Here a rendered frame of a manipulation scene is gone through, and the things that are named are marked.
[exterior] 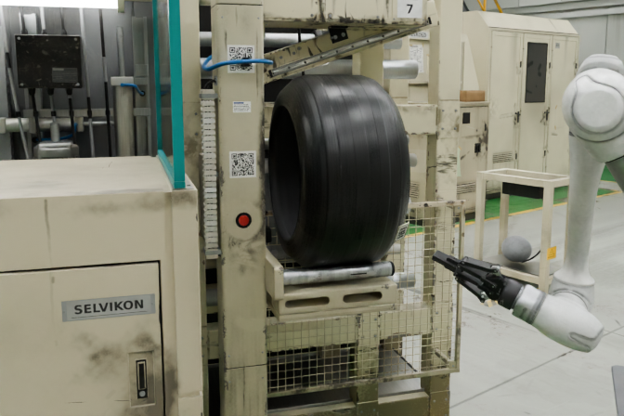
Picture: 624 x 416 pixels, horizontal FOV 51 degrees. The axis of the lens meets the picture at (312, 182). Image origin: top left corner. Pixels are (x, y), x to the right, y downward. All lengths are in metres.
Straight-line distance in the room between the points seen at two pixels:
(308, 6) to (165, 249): 1.20
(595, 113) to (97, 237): 0.94
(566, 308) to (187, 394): 0.95
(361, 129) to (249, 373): 0.80
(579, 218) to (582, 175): 0.13
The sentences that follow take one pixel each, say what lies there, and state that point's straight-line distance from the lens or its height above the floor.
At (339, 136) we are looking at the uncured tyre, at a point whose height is 1.31.
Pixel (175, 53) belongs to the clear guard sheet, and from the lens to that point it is 1.10.
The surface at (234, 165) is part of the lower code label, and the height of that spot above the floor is 1.22.
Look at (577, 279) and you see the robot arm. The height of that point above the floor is 0.94.
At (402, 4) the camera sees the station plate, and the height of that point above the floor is 1.70.
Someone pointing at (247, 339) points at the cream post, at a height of 0.70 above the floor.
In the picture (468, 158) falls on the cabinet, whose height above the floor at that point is 0.67.
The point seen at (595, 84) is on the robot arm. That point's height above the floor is 1.44.
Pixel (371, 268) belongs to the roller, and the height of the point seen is 0.91.
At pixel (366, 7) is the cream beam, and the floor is 1.69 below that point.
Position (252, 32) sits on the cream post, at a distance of 1.83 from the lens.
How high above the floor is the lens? 1.45
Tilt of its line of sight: 9 degrees down
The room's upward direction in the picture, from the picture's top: straight up
